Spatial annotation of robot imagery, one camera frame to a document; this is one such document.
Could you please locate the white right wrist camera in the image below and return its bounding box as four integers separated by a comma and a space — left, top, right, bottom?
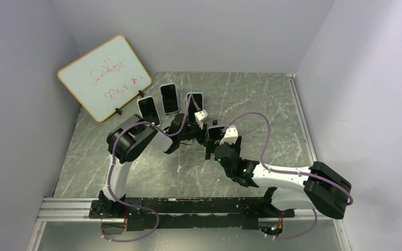
219, 125, 239, 145

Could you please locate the white case phone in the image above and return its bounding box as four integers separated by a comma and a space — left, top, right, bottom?
207, 125, 226, 143

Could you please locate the whiteboard with wooden frame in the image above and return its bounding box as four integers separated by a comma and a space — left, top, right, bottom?
57, 35, 152, 122

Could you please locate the pink case phone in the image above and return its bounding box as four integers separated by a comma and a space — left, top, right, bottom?
137, 96, 161, 126

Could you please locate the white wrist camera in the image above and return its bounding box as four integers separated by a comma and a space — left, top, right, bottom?
219, 125, 239, 145
194, 110, 209, 129

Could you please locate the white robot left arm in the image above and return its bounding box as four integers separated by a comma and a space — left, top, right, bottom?
92, 110, 207, 218

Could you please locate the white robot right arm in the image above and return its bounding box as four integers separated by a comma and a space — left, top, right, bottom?
209, 142, 352, 220

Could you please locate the blue case phone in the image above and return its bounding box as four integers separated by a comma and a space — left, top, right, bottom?
187, 92, 204, 113

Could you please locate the lavender case phone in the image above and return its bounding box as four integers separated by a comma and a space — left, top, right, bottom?
159, 83, 180, 115

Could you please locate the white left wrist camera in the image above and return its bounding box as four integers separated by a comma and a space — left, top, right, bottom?
194, 110, 209, 129

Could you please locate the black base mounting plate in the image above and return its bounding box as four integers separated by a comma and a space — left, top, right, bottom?
88, 197, 295, 231

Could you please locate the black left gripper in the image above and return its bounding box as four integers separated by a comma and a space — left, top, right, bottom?
178, 121, 217, 146

